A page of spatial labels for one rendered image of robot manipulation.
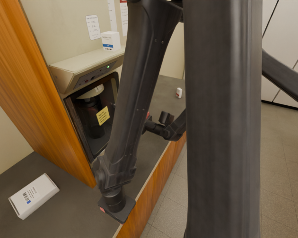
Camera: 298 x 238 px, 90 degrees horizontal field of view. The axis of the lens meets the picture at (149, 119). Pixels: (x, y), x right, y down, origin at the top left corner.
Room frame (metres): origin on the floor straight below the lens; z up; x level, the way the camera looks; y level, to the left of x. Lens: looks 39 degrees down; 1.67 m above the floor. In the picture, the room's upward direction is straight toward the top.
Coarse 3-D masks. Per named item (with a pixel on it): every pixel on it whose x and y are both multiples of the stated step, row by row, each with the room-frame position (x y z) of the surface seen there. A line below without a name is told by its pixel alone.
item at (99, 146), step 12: (96, 84) 0.60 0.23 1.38; (108, 84) 0.66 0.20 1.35; (72, 96) 0.49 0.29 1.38; (84, 96) 0.53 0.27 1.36; (96, 96) 0.59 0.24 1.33; (108, 96) 0.65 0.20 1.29; (84, 108) 0.52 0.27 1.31; (96, 108) 0.57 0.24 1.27; (108, 108) 0.64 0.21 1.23; (84, 120) 0.50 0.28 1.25; (96, 120) 0.56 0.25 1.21; (108, 120) 0.62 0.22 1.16; (84, 132) 0.49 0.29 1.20; (96, 132) 0.54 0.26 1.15; (108, 132) 0.60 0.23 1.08; (96, 144) 0.52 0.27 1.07; (96, 156) 0.50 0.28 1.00
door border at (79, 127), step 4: (68, 100) 0.47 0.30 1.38; (68, 104) 0.47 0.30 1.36; (72, 104) 0.48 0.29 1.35; (68, 108) 0.46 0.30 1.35; (72, 108) 0.48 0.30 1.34; (72, 112) 0.47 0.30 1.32; (76, 116) 0.48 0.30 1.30; (76, 120) 0.47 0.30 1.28; (76, 124) 0.47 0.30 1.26; (76, 128) 0.46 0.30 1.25; (80, 128) 0.48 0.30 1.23; (80, 132) 0.47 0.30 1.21; (80, 136) 0.46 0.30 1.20; (84, 136) 0.48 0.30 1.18; (84, 140) 0.47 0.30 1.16; (84, 144) 0.47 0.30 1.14; (88, 148) 0.48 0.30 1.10; (88, 152) 0.47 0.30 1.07; (92, 156) 0.48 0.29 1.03; (92, 160) 0.47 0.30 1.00
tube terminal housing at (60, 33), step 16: (32, 0) 0.49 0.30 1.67; (48, 0) 0.53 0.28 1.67; (64, 0) 0.58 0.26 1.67; (80, 0) 0.63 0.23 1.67; (96, 0) 0.69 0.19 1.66; (32, 16) 0.48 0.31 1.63; (48, 16) 0.52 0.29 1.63; (64, 16) 0.56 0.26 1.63; (80, 16) 0.62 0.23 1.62; (32, 32) 0.47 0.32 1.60; (48, 32) 0.50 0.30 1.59; (64, 32) 0.55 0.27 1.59; (80, 32) 0.60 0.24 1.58; (48, 48) 0.49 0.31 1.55; (64, 48) 0.53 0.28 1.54; (80, 48) 0.59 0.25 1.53; (96, 48) 0.65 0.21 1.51; (48, 64) 0.47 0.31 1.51; (96, 80) 0.62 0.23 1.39; (64, 96) 0.48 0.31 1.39; (80, 144) 0.47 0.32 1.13
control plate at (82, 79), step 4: (116, 60) 0.61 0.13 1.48; (108, 64) 0.57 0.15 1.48; (112, 64) 0.61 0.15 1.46; (100, 68) 0.54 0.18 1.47; (104, 68) 0.57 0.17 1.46; (108, 68) 0.61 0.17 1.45; (92, 72) 0.50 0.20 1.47; (96, 72) 0.53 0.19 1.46; (100, 72) 0.57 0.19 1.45; (104, 72) 0.60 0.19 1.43; (84, 76) 0.47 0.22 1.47; (88, 76) 0.50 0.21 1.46; (92, 76) 0.53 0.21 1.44; (96, 76) 0.57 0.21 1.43; (80, 80) 0.47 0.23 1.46; (84, 80) 0.50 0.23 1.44; (88, 80) 0.53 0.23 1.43; (76, 84) 0.47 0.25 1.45
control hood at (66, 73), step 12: (72, 60) 0.51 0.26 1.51; (84, 60) 0.51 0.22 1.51; (96, 60) 0.51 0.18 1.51; (108, 60) 0.54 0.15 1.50; (120, 60) 0.66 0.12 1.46; (60, 72) 0.44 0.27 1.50; (72, 72) 0.42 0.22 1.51; (84, 72) 0.45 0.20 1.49; (60, 84) 0.45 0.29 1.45; (72, 84) 0.45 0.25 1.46; (84, 84) 0.53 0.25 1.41
